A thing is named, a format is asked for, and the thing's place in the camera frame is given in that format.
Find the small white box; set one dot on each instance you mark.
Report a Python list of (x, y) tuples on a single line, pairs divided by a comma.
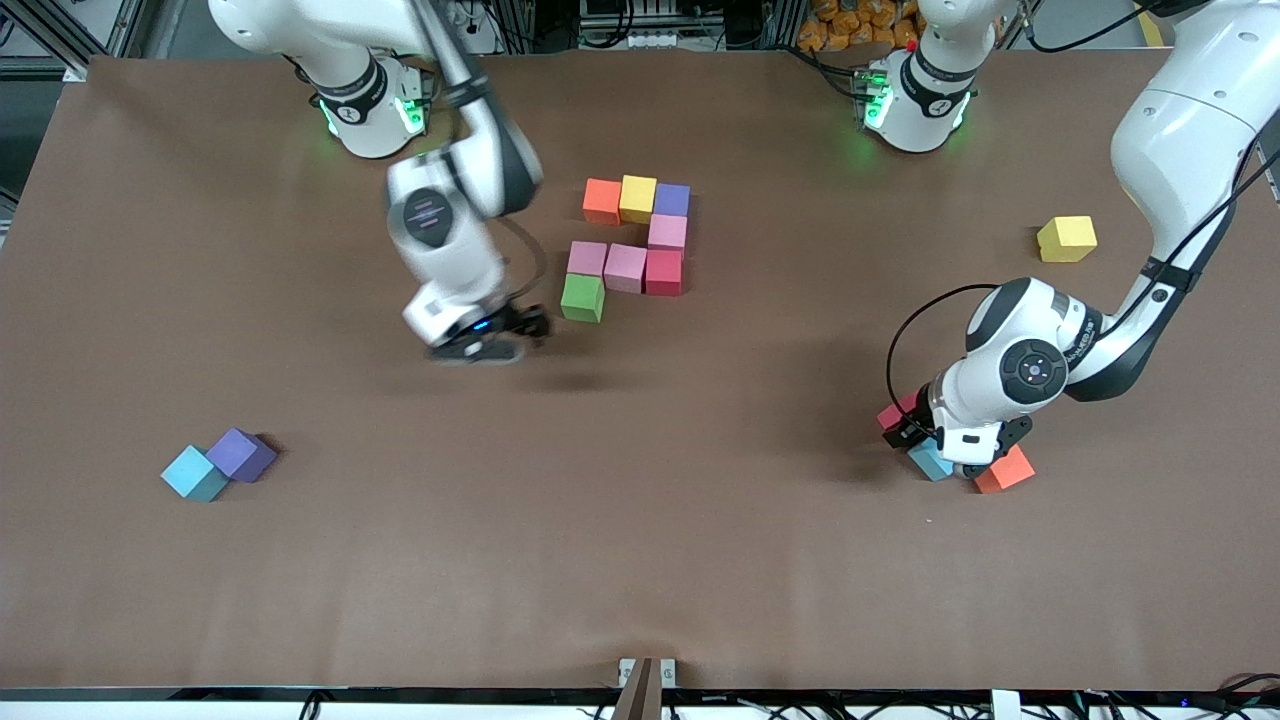
[(1005, 705)]

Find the table cover sheet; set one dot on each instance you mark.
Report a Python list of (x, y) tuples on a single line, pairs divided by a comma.
[(640, 560)]

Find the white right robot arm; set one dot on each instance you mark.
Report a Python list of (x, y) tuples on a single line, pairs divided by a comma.
[(450, 250)]

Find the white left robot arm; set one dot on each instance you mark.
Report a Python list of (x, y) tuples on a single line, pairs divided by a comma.
[(1180, 130)]

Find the purple foam cube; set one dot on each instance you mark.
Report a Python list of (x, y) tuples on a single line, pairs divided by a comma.
[(242, 455), (671, 200)]

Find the red foam cube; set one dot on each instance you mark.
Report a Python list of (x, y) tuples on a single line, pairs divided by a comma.
[(664, 272), (893, 412)]

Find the orange snack bags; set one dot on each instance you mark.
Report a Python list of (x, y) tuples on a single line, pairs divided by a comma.
[(855, 25)]

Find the blue foam cube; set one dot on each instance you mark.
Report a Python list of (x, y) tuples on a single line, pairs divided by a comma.
[(930, 463), (194, 473)]

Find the orange foam cube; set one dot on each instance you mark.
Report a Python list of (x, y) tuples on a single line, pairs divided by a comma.
[(602, 200), (1010, 472)]

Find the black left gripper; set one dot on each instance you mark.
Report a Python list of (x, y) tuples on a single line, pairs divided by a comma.
[(912, 425)]

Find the green foam cube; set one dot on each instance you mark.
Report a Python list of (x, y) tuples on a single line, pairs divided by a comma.
[(582, 297)]

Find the pink foam cube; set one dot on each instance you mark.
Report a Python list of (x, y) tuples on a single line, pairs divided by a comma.
[(587, 258), (625, 268), (667, 232)]

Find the brown wooden post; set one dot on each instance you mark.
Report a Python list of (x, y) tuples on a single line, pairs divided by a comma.
[(640, 700)]

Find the yellow foam cube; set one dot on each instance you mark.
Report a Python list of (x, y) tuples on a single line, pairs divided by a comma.
[(1067, 240), (638, 198)]

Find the silver metal bracket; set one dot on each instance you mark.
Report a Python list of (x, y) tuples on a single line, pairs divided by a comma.
[(625, 670)]

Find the aluminium frame profile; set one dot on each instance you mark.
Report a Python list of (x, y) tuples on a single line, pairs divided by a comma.
[(50, 40)]

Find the white power strip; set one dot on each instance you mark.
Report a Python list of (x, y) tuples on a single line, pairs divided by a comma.
[(645, 40), (485, 40)]

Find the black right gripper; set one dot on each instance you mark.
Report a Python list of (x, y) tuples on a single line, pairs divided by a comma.
[(527, 323)]

